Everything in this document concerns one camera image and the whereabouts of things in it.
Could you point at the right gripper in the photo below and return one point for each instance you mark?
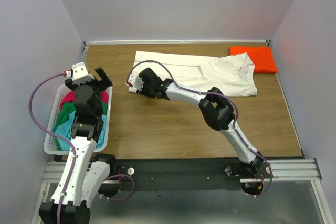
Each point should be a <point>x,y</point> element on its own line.
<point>143,92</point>

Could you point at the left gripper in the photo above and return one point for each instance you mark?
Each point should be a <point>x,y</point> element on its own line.
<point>103,84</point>

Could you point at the white t-shirt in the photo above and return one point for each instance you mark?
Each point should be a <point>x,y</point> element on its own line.
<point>233,75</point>

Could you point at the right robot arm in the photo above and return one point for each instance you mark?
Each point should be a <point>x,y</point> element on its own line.
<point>217,111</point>

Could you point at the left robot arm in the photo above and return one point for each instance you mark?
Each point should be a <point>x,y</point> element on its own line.
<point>81,178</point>

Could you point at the magenta t-shirt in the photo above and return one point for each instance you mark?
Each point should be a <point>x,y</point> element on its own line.
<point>69,98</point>

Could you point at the green t-shirt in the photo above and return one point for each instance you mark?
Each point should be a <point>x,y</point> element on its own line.
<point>65,118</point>

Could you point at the light blue t-shirt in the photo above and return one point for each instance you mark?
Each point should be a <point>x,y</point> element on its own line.
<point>65,146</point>

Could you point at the white laundry basket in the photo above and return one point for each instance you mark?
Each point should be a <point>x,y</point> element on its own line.
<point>50,143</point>

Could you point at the orange folded t-shirt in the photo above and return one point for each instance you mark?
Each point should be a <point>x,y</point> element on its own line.
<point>261,56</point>

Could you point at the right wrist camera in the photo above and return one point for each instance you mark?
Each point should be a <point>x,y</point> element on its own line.
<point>134,83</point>

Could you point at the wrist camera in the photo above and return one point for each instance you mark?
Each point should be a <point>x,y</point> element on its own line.
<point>134,83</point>
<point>79,73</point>

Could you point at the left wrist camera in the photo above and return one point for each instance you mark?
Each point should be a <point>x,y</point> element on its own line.
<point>79,73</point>

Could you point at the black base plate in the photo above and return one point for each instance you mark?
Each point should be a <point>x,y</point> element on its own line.
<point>184,174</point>

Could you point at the aluminium frame rail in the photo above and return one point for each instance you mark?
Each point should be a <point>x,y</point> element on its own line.
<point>293,193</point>

